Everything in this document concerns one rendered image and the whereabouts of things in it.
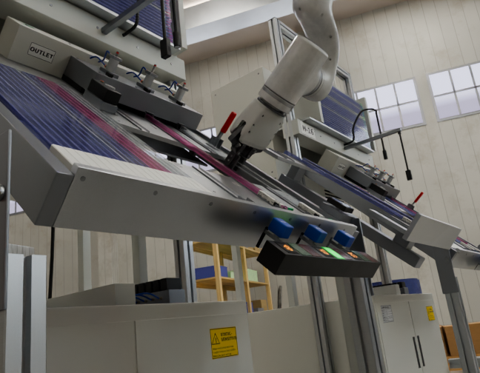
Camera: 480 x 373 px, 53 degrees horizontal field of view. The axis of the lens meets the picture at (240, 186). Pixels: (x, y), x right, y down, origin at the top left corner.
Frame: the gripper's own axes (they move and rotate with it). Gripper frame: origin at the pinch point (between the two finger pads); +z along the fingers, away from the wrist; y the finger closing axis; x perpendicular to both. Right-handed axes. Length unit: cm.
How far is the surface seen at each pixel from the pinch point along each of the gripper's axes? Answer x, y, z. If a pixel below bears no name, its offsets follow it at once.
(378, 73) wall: -433, -742, -87
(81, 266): -33, -6, 64
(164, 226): 32, 43, -1
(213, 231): 31.5, 33.7, -1.2
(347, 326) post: 34, -34, 21
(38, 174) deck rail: 28, 60, -3
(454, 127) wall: -265, -777, -80
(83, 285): -28, -6, 67
